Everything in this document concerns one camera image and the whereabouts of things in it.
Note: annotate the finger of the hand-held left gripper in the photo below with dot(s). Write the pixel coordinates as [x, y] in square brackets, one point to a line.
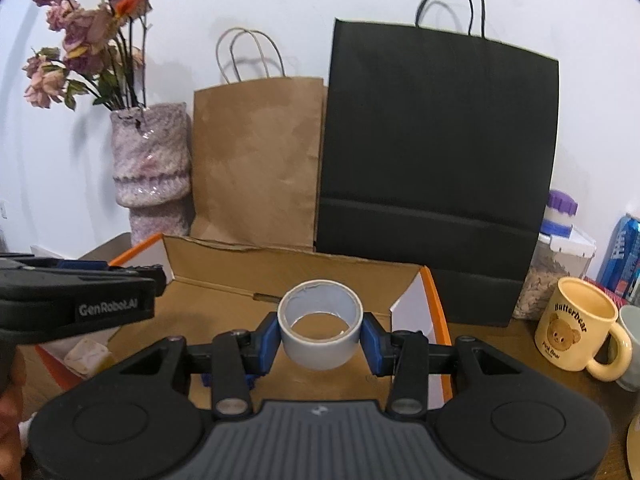
[150, 280]
[82, 263]

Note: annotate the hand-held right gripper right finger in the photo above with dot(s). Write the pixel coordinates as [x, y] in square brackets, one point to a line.
[372, 347]

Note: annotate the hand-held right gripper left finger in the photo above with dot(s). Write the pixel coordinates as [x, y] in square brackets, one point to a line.
[270, 346]

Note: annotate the white tape roll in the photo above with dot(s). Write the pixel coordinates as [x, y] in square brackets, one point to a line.
[320, 356]

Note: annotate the cream square case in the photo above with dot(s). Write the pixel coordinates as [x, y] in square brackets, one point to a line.
[87, 355]

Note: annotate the red cardboard box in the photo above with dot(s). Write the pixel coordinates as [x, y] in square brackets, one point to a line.
[225, 300]

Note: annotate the blue ridged cap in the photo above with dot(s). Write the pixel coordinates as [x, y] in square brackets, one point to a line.
[208, 381]

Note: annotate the person's left forearm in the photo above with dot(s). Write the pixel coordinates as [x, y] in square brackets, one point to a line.
[9, 435]

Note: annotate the white grilled box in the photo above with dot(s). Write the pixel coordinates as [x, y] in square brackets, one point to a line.
[50, 251]

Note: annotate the pink speckled vase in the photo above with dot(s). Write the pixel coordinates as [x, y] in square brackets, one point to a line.
[150, 160]

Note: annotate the brown paper bag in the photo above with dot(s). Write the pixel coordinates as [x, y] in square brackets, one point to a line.
[255, 160]

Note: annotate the clear food container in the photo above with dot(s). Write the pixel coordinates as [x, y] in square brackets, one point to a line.
[550, 270]

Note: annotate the black paper bag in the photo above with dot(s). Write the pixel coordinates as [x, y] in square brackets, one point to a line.
[435, 160]

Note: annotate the yellow bear mug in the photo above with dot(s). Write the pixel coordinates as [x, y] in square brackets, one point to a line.
[570, 330]

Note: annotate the purple lidded jar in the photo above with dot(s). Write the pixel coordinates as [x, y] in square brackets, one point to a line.
[560, 212]

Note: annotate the dried pink flowers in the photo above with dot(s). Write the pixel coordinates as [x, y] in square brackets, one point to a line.
[90, 30]

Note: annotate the grey cup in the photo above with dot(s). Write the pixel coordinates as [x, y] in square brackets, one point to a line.
[630, 330]

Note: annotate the blue drink can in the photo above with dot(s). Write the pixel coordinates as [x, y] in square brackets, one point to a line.
[622, 255]

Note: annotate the white wall socket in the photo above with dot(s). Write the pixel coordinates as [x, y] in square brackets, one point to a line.
[3, 210]

